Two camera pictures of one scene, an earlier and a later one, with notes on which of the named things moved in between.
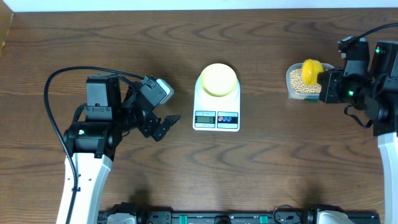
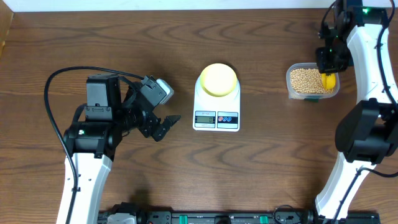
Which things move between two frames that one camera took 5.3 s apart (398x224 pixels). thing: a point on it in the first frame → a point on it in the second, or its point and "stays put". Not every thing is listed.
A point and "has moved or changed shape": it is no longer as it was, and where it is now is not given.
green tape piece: x=312 y=100 stays put
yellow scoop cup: x=310 y=70 has moved or changed shape
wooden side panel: x=6 y=18 stays put
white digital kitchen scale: x=216 y=113 stays put
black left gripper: x=147 y=127 stays put
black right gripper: x=329 y=80 → x=324 y=66
